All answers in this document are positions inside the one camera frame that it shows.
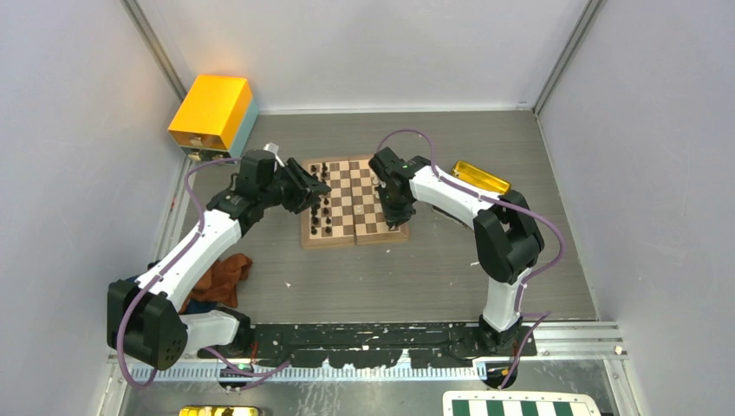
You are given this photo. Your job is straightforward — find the wooden chess board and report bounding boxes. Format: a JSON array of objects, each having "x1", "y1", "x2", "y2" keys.
[{"x1": 301, "y1": 155, "x2": 409, "y2": 249}]

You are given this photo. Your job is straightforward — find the gold tin tray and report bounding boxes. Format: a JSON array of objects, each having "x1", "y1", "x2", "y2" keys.
[{"x1": 451, "y1": 160, "x2": 511, "y2": 195}]

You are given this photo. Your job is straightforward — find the yellow teal drawer box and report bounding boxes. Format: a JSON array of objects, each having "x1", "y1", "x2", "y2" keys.
[{"x1": 168, "y1": 74, "x2": 260, "y2": 162}]

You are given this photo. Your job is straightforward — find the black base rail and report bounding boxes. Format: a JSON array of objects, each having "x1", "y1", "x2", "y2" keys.
[{"x1": 216, "y1": 322, "x2": 537, "y2": 369}]

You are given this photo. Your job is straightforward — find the orange cloth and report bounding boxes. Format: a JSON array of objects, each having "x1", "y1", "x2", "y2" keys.
[{"x1": 179, "y1": 254, "x2": 253, "y2": 315}]

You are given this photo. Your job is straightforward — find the green white checkered board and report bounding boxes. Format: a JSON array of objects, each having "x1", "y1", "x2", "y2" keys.
[{"x1": 442, "y1": 391, "x2": 602, "y2": 416}]

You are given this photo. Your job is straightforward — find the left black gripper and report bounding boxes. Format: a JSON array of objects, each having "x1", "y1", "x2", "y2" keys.
[{"x1": 259, "y1": 158, "x2": 330, "y2": 214}]

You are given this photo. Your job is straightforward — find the gold tin front edge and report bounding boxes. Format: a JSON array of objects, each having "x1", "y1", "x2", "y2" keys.
[{"x1": 179, "y1": 406, "x2": 263, "y2": 416}]

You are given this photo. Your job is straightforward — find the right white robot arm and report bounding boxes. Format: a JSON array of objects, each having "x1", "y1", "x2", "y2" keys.
[{"x1": 368, "y1": 147, "x2": 544, "y2": 356}]

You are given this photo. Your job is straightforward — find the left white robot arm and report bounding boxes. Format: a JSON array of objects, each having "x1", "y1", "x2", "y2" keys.
[{"x1": 107, "y1": 149, "x2": 330, "y2": 371}]

